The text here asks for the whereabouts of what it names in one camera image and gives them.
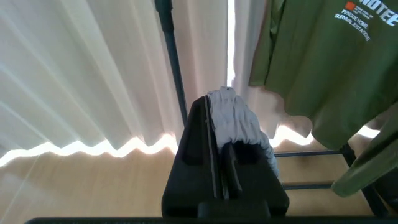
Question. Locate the black clothes rack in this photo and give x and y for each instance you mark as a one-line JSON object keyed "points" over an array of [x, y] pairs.
{"points": [[175, 68]]}

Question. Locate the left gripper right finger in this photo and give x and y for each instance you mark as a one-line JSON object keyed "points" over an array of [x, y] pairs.
{"points": [[258, 186]]}

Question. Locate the beige curtain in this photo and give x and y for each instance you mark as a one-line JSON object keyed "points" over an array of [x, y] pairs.
{"points": [[77, 77]]}

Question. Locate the green long-sleeved shirt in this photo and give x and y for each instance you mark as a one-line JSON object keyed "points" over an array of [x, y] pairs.
{"points": [[326, 77]]}

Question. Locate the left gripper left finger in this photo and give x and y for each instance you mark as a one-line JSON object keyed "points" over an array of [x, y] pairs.
{"points": [[189, 174]]}

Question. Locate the pale grey shorts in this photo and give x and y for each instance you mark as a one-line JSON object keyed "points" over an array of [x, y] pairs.
{"points": [[233, 118]]}

